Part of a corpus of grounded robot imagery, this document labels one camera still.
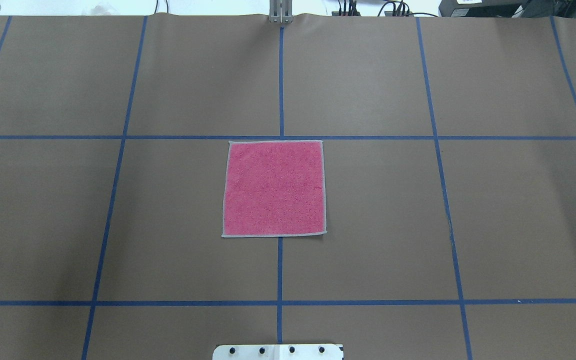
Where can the pink towel with grey back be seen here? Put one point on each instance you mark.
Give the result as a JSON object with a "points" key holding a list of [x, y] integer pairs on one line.
{"points": [[274, 188]]}

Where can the black device top right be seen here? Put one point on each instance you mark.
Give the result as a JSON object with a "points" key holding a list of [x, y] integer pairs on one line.
{"points": [[507, 8]]}

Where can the aluminium camera mount post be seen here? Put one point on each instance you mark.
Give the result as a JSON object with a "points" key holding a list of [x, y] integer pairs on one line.
{"points": [[280, 11]]}

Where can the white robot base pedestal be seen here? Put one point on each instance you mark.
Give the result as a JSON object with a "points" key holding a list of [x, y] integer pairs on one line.
{"points": [[300, 351]]}

